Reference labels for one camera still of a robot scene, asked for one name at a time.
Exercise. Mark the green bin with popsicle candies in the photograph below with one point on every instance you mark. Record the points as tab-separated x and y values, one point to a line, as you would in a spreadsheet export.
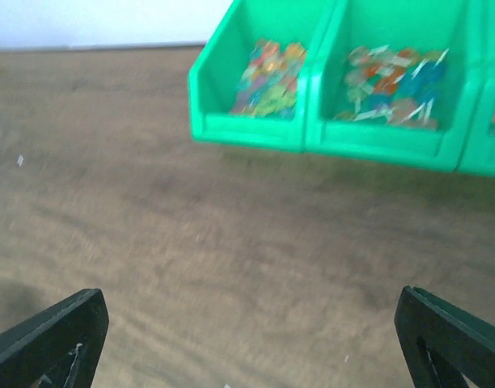
479	152

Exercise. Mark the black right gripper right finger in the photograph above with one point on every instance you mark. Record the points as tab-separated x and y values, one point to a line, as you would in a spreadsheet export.
443	345

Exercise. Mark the green bin with star candies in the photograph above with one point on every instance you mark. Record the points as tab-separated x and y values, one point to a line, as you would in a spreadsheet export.
250	84

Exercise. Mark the green bin with lollipop candies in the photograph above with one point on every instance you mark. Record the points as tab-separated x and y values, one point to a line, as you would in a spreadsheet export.
397	81

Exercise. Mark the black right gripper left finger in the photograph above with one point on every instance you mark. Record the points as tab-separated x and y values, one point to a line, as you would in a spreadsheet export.
58	347

